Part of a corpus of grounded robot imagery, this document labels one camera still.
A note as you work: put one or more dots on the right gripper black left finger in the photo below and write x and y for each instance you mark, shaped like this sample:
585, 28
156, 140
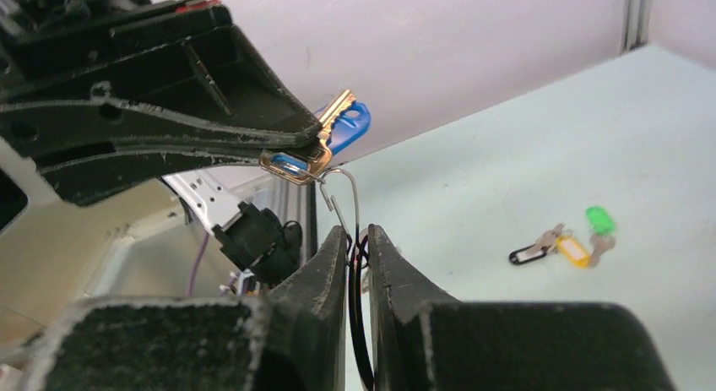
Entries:
291, 338

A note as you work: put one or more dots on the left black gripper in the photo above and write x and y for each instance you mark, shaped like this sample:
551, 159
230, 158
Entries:
135, 74

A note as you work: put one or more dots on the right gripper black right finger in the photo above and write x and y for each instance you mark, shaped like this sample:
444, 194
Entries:
425, 339

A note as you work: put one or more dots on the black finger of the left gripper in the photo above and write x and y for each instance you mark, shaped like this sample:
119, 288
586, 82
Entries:
86, 174

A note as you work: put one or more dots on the blue tagged brass key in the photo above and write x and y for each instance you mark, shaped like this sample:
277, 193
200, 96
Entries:
343, 121

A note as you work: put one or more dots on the metal wire keyring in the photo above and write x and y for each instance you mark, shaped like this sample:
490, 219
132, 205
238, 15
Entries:
345, 206

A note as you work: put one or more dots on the black tagged key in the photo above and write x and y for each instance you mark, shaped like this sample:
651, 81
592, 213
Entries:
543, 246

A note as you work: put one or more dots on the green tagged key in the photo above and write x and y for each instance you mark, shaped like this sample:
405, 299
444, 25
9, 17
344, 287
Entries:
602, 226

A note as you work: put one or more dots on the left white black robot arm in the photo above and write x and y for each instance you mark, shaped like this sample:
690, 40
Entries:
250, 238

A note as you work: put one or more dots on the right aluminium frame post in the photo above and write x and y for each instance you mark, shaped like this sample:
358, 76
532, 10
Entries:
635, 24

